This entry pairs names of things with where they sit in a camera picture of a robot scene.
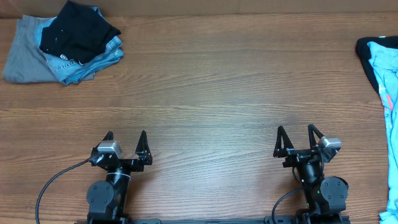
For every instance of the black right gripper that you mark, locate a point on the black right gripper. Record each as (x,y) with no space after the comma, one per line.
(301,156)

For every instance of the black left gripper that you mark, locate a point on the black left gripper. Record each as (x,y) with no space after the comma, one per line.
(142,150)

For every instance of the light blue printed t-shirt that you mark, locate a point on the light blue printed t-shirt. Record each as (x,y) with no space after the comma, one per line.
(384,63)

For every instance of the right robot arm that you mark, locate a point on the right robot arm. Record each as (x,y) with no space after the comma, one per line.
(325,196)

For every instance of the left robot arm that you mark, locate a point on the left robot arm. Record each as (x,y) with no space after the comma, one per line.
(107,198)

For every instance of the black garment at right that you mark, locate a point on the black garment at right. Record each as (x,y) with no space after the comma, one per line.
(364,54)

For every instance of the black folded garment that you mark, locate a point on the black folded garment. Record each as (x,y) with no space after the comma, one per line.
(78,33)

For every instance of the grey folded garment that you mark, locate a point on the grey folded garment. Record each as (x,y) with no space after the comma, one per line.
(26,63)

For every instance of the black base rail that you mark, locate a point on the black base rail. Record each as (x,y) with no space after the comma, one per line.
(265,220)

